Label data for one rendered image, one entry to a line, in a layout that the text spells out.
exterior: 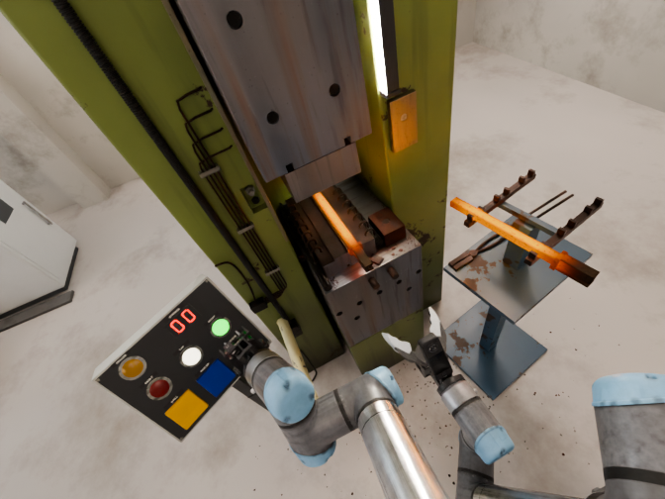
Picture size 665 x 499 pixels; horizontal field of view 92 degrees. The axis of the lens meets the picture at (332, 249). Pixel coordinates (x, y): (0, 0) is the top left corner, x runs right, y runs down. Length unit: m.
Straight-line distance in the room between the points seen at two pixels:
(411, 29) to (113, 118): 0.75
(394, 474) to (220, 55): 0.72
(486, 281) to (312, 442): 0.86
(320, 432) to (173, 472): 1.65
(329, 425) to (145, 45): 0.80
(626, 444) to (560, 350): 1.49
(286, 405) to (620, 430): 0.46
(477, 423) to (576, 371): 1.28
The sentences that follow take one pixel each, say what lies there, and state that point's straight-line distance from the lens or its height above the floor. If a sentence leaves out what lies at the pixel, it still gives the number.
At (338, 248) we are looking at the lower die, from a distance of 1.10.
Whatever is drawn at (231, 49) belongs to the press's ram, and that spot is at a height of 1.65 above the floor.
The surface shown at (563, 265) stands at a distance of 1.03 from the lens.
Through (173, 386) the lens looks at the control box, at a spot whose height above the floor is 1.07.
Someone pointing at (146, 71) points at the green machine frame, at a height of 1.63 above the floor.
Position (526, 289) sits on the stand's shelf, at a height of 0.76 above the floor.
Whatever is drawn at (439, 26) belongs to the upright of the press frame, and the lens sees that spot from 1.08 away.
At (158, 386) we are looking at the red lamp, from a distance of 0.97.
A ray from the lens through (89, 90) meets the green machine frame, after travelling 0.87.
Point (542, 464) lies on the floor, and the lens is 1.89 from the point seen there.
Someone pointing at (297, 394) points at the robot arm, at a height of 1.30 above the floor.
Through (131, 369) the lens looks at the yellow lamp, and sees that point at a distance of 0.95.
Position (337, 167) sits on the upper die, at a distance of 0.86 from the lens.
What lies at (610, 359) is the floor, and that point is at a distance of 2.14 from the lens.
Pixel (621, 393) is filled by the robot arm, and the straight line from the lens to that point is 0.63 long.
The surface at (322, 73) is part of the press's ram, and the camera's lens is 0.76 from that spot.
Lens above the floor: 1.81
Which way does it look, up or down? 48 degrees down
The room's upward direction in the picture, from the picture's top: 20 degrees counter-clockwise
